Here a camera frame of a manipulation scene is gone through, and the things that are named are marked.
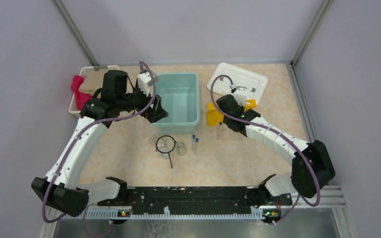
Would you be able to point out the small clear glass dish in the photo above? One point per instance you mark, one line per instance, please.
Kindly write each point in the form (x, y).
(165, 153)

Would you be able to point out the white perforated plastic basket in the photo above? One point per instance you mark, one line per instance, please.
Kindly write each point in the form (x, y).
(76, 107)

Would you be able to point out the white plastic tray lid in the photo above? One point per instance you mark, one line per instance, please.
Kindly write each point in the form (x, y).
(254, 83)

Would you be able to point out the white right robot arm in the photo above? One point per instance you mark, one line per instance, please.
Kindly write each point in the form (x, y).
(311, 166)

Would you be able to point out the beige cloth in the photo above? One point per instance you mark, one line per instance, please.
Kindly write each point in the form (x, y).
(93, 81)

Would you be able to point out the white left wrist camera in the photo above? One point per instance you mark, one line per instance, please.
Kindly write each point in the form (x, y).
(145, 83)

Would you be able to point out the clear glass beaker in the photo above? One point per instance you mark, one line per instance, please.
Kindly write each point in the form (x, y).
(181, 148)

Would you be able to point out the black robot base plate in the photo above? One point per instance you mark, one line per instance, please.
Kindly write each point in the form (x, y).
(193, 200)

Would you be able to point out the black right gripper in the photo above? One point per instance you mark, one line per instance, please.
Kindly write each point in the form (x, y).
(225, 119)

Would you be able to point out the teal plastic bin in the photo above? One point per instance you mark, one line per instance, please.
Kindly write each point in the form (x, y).
(180, 98)

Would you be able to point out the pink cloth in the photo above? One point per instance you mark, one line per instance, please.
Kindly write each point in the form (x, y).
(80, 97)

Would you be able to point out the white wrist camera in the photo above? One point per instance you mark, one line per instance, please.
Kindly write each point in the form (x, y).
(240, 94)
(145, 83)

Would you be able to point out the clear glass flask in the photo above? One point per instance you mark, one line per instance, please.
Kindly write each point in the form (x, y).
(157, 140)

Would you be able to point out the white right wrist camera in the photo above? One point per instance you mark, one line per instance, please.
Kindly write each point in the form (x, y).
(240, 94)

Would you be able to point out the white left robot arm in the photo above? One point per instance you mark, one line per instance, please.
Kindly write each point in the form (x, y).
(60, 188)

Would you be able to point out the yellow test tube rack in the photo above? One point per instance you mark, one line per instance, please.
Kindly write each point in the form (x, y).
(214, 117)

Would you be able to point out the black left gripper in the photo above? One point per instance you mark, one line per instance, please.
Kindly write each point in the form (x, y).
(153, 115)

